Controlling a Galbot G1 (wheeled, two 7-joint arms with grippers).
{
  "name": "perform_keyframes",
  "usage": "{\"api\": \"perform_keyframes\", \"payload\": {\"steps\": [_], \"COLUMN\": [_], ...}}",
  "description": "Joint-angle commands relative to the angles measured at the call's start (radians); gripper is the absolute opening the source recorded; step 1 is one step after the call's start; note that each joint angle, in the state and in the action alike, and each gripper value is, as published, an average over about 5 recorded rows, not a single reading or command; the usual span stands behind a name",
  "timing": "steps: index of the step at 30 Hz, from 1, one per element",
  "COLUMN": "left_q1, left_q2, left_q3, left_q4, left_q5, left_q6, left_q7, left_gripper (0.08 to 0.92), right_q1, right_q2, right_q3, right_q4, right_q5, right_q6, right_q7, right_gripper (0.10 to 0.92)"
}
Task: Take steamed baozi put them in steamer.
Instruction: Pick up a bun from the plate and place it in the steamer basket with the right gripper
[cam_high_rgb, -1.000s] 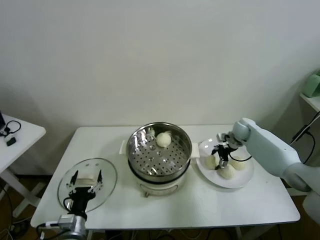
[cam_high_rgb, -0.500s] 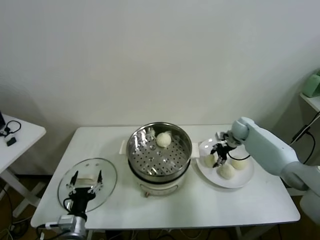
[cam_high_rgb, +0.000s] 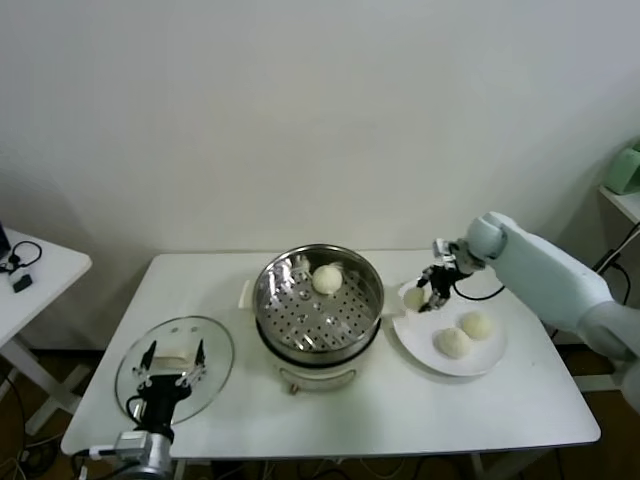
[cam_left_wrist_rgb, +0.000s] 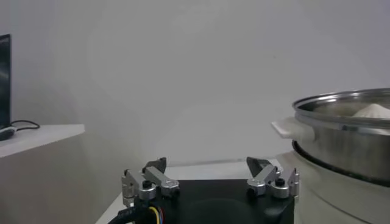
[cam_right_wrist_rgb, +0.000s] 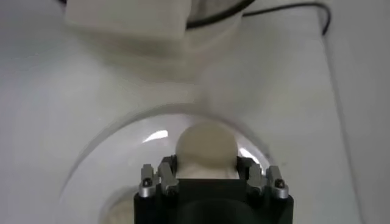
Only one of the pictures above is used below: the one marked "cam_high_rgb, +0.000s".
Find pale green box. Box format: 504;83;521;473
604;141;640;196

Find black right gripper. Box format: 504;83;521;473
416;263;459;315

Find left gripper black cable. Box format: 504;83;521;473
125;394;147;427

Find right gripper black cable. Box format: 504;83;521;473
452;277;506;302

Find dark blue device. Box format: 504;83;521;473
0;217;14;261

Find round glass pot lid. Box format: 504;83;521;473
114;314;236;426

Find stainless steel steamer basket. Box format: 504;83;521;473
252;243;387;354

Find black wall cable with adapter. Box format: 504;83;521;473
552;234;634;346

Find steel steamer pot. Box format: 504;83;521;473
238;279;401;396

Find white side table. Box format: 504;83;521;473
0;227;95;436

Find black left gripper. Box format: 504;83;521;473
127;339;207;436

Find white round plate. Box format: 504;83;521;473
392;276;510;379

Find black wired headphones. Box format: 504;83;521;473
0;241;44;276

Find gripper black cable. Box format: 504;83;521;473
452;277;506;302
125;394;147;427

